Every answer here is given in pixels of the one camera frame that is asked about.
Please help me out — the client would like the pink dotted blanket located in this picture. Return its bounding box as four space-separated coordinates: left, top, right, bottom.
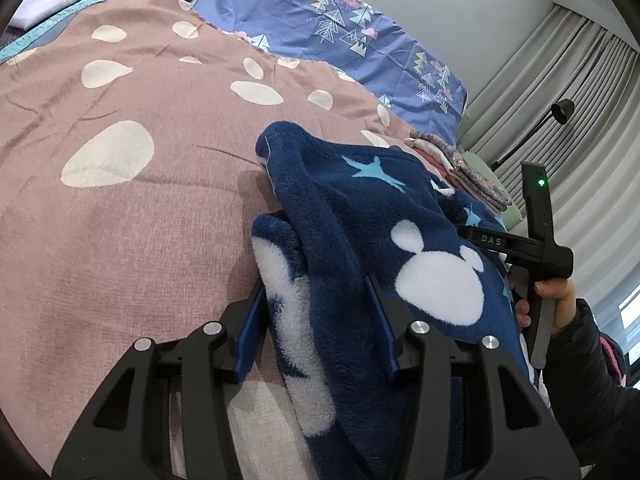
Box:
0 0 451 480

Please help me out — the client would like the stack of folded floral clothes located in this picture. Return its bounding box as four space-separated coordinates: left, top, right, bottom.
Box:
405 130 513 216

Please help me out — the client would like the blue tree-print pillow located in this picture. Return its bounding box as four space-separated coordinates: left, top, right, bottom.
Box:
192 0 468 141

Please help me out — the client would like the navy fleece pajama top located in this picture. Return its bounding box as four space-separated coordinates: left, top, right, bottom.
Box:
251 120 546 480

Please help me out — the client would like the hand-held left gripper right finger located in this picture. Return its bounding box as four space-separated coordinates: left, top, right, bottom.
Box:
365 275 583 480

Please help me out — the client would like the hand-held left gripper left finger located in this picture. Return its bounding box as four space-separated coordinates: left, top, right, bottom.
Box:
52 280 266 480

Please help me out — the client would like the grey pleated curtain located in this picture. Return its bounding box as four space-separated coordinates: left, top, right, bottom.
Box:
457 2 640 361

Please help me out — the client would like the person's right forearm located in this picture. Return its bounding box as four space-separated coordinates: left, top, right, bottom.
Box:
542 299 640 480

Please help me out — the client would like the black floor lamp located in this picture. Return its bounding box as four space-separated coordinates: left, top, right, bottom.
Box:
490 99 576 171

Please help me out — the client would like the person's right hand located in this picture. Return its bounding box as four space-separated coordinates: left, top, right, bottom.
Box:
515 277 577 336

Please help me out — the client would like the green pillow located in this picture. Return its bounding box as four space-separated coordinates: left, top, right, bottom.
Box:
460 152 526 233

